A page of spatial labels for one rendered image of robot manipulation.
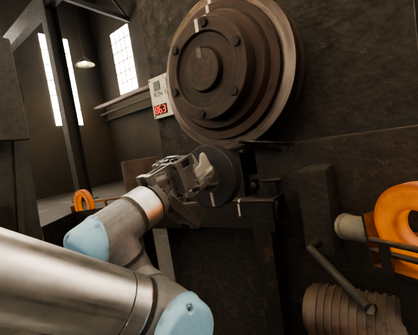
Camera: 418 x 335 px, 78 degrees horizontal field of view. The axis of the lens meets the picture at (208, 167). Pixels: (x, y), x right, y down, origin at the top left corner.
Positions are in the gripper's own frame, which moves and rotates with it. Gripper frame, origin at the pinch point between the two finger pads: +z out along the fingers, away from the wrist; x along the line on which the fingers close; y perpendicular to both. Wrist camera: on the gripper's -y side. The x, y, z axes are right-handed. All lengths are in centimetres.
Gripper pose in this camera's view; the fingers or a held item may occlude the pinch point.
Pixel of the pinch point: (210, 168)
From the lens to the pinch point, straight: 63.9
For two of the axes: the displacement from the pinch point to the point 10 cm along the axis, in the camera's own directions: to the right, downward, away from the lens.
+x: -7.9, 0.6, 6.1
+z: 5.3, -4.1, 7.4
